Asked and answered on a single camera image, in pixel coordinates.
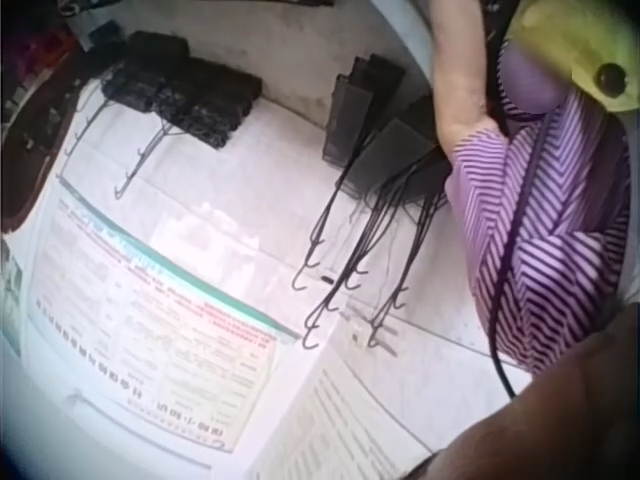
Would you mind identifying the large printed poster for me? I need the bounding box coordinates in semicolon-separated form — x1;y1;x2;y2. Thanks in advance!
0;184;292;472

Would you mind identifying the yellow-green cloth with black button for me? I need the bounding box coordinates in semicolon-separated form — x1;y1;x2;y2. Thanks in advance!
502;0;640;117

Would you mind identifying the black card pack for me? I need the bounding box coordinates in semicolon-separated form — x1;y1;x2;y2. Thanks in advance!
343;117;437;202
402;92;452;151
321;54;407;167

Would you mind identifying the printed paper sheet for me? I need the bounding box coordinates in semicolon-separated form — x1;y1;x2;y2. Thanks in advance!
243;319;437;480

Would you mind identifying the bundle of black hooked cords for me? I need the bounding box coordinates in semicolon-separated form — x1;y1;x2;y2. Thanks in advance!
291;147;452;351

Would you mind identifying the heap of dark clutter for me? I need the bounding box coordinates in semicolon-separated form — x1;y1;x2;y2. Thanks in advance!
0;0;104;237

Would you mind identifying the black cable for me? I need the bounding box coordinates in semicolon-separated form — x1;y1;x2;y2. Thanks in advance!
488;112;552;401

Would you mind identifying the black hooked cord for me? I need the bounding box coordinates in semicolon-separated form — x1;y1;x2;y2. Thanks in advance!
56;97;123;182
113;118;177;201

